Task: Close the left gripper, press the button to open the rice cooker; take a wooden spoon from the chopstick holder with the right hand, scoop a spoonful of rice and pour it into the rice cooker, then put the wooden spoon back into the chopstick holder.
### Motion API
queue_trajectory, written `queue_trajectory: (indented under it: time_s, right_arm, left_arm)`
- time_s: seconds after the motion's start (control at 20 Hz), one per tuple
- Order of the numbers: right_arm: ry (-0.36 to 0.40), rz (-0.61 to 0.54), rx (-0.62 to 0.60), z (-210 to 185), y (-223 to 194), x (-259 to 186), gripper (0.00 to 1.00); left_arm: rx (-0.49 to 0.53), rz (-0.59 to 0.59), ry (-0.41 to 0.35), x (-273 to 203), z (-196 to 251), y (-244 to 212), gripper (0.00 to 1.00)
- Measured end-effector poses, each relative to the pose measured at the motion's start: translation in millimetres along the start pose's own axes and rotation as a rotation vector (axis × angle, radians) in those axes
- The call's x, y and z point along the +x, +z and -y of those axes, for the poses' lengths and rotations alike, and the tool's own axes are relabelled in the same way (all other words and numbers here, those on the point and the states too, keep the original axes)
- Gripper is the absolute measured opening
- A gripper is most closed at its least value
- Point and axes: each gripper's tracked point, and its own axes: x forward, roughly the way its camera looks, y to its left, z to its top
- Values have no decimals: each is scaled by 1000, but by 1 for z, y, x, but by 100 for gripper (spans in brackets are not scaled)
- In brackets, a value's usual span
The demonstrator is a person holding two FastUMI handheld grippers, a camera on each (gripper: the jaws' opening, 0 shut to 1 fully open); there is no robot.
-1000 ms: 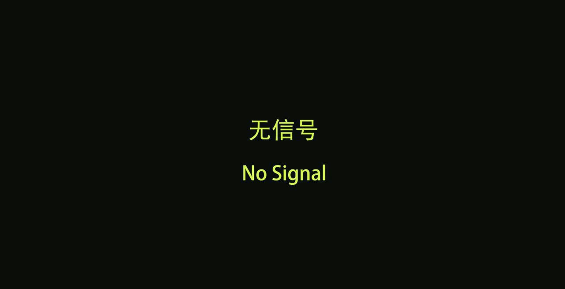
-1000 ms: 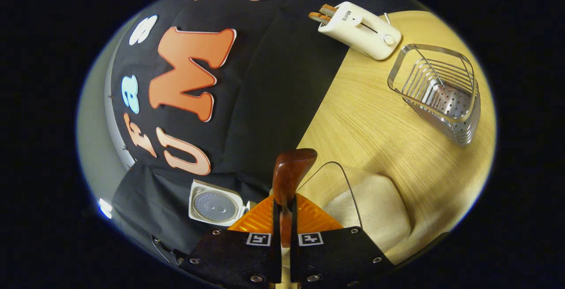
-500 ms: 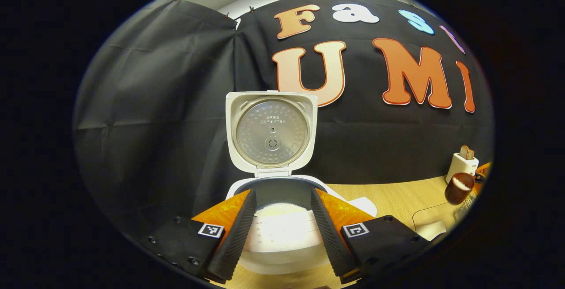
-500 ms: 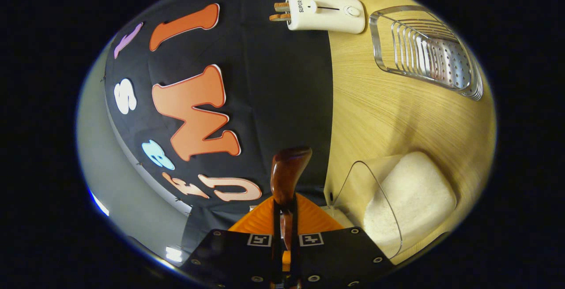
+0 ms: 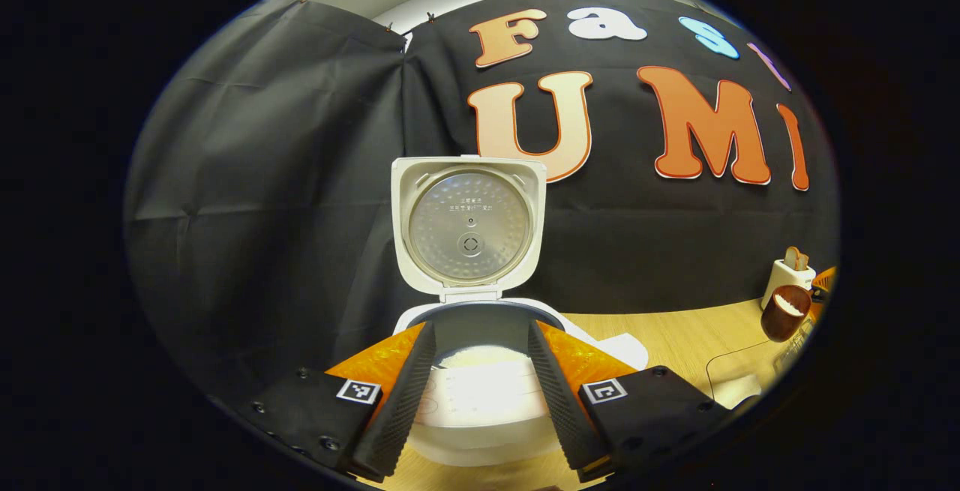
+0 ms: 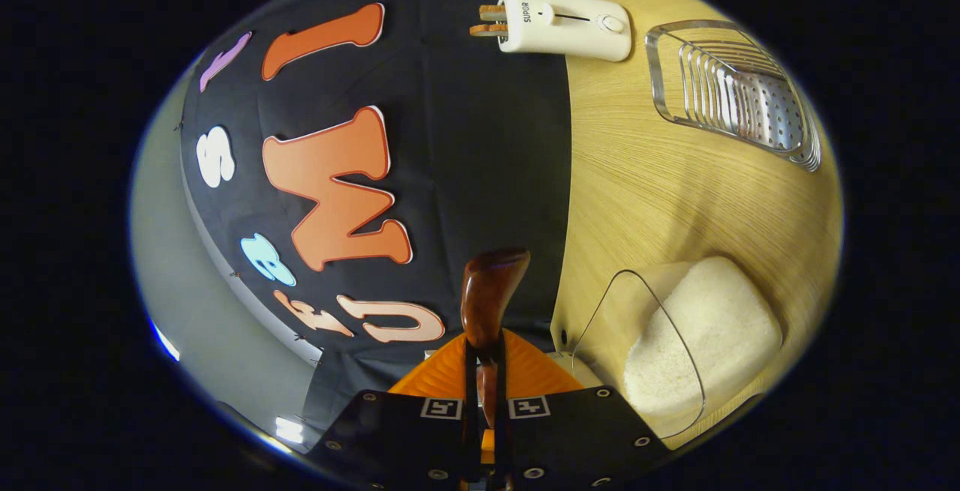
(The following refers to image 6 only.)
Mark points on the clear plastic rice container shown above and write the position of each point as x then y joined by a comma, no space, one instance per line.
637,303

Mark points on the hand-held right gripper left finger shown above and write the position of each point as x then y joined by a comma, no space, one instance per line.
397,438

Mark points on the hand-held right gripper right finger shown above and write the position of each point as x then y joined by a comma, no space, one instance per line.
577,438

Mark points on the white toaster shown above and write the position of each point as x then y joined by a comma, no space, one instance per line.
570,26

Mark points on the white rice cooker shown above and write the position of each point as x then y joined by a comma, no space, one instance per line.
574,371

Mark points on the black backdrop cloth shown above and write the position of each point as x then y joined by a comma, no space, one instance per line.
465,139

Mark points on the toasted bread slice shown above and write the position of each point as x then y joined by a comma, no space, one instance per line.
487,29
493,12

